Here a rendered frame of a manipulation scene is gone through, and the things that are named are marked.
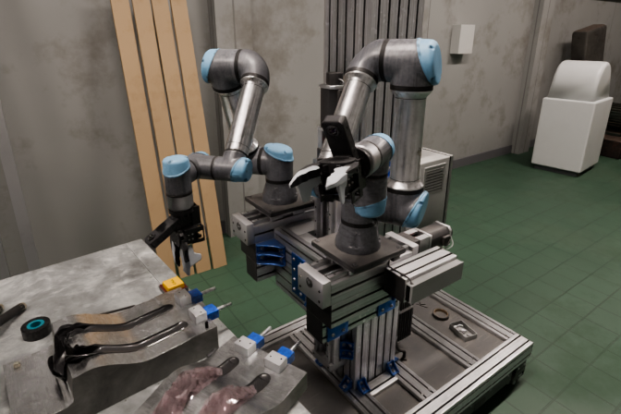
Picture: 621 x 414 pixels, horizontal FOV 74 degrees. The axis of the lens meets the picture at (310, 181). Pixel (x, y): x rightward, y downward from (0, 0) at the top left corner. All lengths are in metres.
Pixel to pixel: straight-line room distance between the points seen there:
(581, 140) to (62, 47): 5.49
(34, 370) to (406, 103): 1.21
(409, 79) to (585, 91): 5.02
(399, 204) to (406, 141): 0.18
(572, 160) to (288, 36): 3.95
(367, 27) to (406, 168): 0.49
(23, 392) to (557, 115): 5.82
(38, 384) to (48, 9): 2.40
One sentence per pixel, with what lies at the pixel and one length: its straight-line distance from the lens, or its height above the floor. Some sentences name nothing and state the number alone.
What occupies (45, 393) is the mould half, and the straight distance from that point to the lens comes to 1.32.
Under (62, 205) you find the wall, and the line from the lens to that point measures 3.42.
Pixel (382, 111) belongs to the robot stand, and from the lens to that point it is 1.48.
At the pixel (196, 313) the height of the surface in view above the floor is 0.92.
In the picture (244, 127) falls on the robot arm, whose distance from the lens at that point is 1.31.
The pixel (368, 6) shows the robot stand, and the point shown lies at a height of 1.78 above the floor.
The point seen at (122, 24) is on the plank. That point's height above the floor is 1.76.
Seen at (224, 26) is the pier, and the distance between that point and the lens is 3.39.
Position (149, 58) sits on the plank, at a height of 1.55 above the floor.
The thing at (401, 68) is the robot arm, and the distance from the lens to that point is 1.14.
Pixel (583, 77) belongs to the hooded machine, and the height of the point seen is 1.22.
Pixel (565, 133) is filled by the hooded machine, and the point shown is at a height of 0.53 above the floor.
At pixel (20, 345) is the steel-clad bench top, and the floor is 0.80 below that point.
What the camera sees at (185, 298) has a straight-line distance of 1.40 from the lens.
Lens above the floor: 1.69
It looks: 19 degrees down
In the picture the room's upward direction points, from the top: straight up
